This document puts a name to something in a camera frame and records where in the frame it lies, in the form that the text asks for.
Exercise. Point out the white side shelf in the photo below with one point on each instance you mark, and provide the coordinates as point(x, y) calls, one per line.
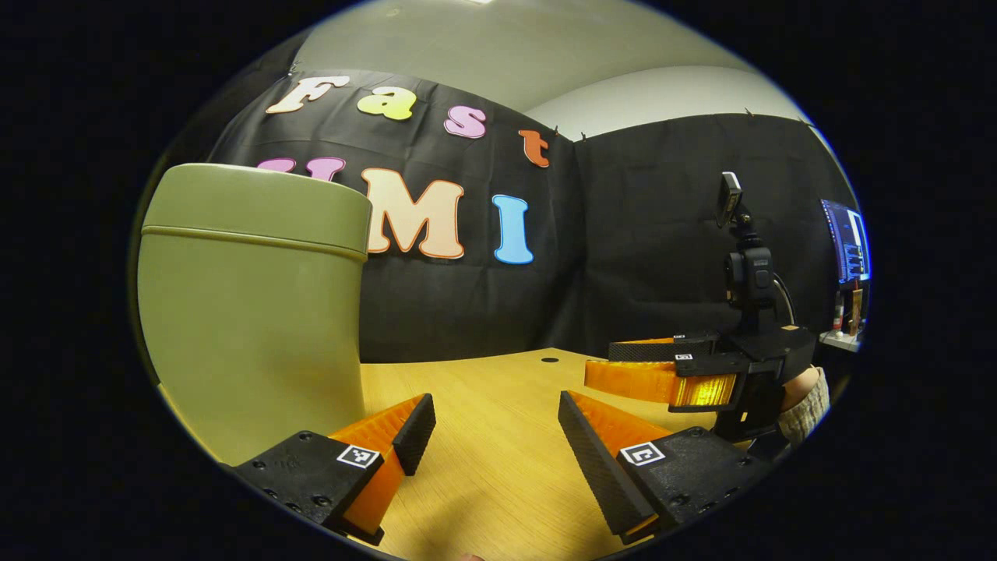
point(841, 340)

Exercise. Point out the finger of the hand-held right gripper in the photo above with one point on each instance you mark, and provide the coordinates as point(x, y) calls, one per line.
point(654, 349)
point(631, 380)

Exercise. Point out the computer monitor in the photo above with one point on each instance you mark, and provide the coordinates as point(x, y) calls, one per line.
point(847, 241)

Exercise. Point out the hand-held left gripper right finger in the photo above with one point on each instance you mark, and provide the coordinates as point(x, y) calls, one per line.
point(596, 467)

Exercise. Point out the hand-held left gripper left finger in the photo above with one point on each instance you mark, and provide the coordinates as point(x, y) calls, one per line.
point(417, 432)

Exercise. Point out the green desktop garbage bin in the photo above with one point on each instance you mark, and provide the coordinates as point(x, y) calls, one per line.
point(249, 312)

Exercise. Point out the black backdrop cloth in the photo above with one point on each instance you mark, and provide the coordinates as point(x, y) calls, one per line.
point(646, 234)

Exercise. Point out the wooden desktop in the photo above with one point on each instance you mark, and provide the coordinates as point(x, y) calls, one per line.
point(498, 413)

